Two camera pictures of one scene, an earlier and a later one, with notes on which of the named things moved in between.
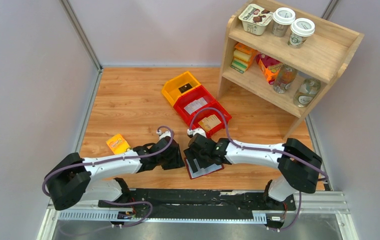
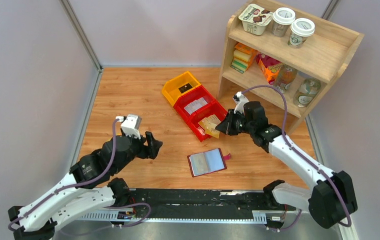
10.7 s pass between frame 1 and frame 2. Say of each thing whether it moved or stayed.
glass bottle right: stayed
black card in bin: stayed
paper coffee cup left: stayed
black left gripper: moved
